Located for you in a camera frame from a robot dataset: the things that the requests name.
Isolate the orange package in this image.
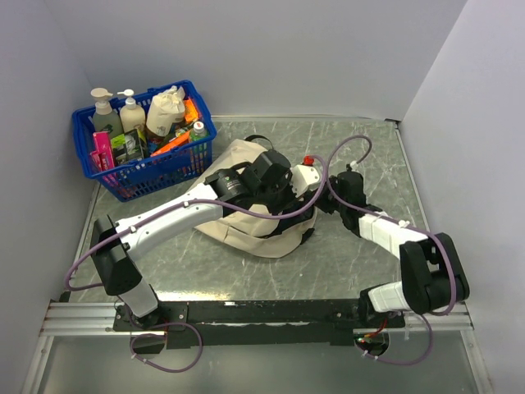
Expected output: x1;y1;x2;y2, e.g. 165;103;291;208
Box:
151;98;201;157

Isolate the beige cloth pouch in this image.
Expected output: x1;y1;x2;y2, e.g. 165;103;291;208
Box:
146;85;185;137

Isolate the black green box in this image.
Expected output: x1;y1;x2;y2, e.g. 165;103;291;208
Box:
110;129;148;166

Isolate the green pump bottle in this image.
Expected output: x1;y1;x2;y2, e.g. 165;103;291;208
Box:
90;88;123;139

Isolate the cream pump bottle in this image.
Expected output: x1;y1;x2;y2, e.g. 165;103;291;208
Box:
118;89;146;133

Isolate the blue plastic basket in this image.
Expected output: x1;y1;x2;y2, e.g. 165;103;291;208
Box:
72;80;217;202

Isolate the aluminium rail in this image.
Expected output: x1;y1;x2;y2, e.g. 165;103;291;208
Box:
39;297;475;338

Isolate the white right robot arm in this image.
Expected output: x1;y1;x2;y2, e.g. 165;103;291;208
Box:
316;168;470;327

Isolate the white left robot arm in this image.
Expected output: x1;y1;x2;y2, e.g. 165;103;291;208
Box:
91;149;322;330

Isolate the pink box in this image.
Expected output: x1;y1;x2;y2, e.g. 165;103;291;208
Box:
90;131;115;172

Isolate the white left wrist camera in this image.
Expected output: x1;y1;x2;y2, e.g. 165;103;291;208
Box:
290;154;323;197

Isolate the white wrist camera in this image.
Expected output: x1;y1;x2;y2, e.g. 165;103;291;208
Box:
290;154;323;197
345;161;358;173

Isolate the beige canvas backpack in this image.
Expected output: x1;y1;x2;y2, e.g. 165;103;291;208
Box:
192;139;318;259

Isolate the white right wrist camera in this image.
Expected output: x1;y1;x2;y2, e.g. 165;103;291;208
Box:
345;161;358;173

